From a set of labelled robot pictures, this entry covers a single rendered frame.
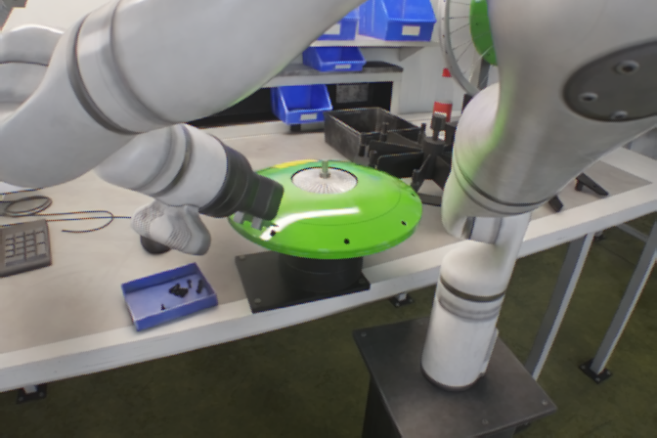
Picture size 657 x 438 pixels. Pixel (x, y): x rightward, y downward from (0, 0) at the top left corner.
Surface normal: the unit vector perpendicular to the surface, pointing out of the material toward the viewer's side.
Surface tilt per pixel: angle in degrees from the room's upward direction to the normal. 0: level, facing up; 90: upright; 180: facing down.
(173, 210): 59
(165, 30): 81
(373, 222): 23
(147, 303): 0
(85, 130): 127
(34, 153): 120
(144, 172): 114
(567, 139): 146
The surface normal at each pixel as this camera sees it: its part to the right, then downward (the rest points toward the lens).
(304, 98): 0.41, 0.41
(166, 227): -0.32, -0.32
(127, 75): -0.30, 0.51
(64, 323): 0.04, -0.90
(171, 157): 0.88, 0.24
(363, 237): 0.19, -0.65
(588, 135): -0.10, 0.98
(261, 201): 0.71, 0.15
